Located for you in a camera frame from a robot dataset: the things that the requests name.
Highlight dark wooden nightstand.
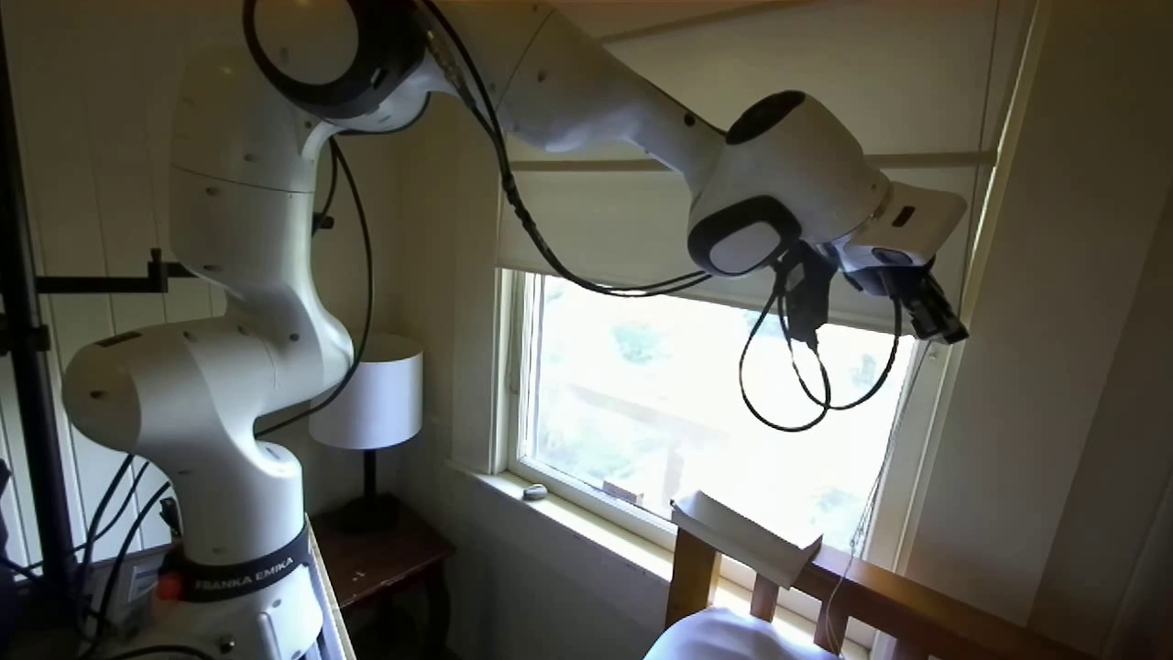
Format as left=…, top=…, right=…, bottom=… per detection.
left=307, top=494, right=459, bottom=660

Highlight wooden bunk bed frame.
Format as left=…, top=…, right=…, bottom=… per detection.
left=661, top=521, right=1096, bottom=660

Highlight black metal stand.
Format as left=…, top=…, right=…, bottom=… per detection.
left=0, top=21, right=201, bottom=620

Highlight black base cables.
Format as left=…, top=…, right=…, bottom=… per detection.
left=0, top=446, right=225, bottom=660

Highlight white window frame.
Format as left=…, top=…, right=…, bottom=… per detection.
left=484, top=263, right=963, bottom=626

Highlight cream fabric window blind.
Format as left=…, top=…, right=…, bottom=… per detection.
left=492, top=0, right=1048, bottom=338

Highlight folded white paper card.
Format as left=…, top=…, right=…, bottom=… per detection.
left=668, top=486, right=825, bottom=590

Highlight white sheeted mattress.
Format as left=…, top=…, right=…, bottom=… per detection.
left=641, top=605, right=852, bottom=660

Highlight white shade table lamp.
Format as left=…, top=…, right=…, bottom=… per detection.
left=305, top=332, right=428, bottom=534

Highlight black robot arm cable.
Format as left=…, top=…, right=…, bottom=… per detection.
left=406, top=0, right=909, bottom=437

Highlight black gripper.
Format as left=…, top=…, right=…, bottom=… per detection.
left=835, top=233, right=973, bottom=347

